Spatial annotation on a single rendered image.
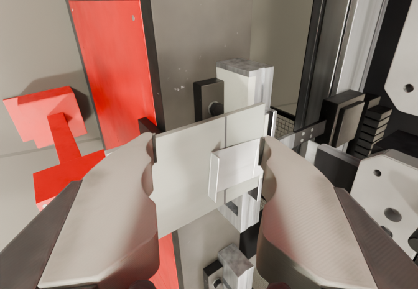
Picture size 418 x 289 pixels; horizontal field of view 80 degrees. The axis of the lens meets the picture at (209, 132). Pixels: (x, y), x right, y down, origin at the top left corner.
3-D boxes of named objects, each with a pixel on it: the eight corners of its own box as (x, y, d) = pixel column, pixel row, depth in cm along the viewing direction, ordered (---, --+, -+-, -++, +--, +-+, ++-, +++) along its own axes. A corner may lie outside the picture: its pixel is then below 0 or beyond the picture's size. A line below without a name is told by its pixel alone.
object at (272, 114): (253, 109, 46) (265, 115, 44) (265, 105, 47) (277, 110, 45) (247, 193, 55) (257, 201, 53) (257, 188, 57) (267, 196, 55)
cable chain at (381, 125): (366, 109, 67) (382, 114, 64) (377, 104, 70) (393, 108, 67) (335, 211, 84) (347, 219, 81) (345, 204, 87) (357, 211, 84)
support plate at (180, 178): (104, 150, 30) (106, 154, 30) (261, 101, 43) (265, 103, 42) (129, 248, 39) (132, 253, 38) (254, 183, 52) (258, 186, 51)
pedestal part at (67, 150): (46, 115, 103) (66, 187, 63) (62, 112, 106) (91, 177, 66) (51, 128, 106) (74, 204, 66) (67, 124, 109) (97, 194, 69)
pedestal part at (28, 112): (2, 99, 102) (1, 109, 94) (69, 85, 114) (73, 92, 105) (23, 141, 112) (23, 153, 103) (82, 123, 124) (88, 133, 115)
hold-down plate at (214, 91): (192, 81, 47) (201, 86, 45) (215, 76, 50) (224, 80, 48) (198, 201, 62) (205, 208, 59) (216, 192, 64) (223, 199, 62)
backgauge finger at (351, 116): (274, 116, 48) (296, 125, 44) (349, 89, 60) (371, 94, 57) (269, 167, 53) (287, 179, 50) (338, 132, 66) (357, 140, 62)
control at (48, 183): (32, 173, 58) (37, 224, 44) (103, 148, 65) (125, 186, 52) (62, 231, 67) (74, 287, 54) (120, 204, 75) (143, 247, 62)
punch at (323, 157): (304, 142, 39) (367, 172, 32) (312, 137, 40) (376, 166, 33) (295, 191, 44) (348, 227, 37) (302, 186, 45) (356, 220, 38)
